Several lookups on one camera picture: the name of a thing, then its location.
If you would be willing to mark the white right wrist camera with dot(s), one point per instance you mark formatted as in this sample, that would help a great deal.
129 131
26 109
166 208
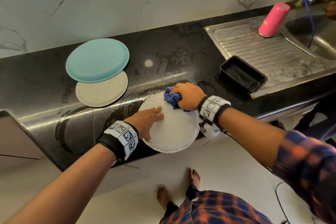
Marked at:
212 129

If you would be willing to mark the brown lower drawer unit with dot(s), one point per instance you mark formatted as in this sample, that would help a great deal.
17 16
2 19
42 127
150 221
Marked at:
15 142

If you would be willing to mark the person's left forearm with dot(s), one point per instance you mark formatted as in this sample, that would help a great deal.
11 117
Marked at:
57 189

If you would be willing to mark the person's right forearm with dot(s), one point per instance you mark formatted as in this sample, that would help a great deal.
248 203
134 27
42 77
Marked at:
252 134

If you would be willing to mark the blue orange plaid shirt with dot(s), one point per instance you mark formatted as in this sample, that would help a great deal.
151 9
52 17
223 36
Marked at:
309 168

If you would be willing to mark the teal plate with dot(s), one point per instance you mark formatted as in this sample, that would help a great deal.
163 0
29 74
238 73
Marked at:
97 59

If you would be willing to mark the blue striped cloth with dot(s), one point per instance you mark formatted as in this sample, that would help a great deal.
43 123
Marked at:
170 98

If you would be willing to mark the person's right hand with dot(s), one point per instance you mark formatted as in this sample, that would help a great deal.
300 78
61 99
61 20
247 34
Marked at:
190 96

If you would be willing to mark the person's left foot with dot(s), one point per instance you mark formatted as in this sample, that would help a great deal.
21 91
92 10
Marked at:
164 196

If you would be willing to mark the person's left hand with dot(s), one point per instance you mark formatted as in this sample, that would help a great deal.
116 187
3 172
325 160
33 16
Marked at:
144 121

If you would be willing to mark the left wrist marker band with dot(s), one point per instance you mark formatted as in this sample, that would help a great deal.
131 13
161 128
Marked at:
119 137

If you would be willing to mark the black plastic tray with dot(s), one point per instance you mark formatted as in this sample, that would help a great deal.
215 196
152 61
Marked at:
242 74

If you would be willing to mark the red bear cup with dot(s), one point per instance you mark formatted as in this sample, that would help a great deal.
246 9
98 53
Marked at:
274 20

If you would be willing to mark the person's right foot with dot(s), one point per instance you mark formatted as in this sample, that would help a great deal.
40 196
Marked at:
195 177

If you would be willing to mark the speckled white plate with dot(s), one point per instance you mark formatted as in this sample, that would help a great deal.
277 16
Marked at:
173 126
102 92

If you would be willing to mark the steel sink drainboard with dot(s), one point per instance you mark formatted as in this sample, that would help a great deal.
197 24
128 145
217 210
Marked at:
278 53

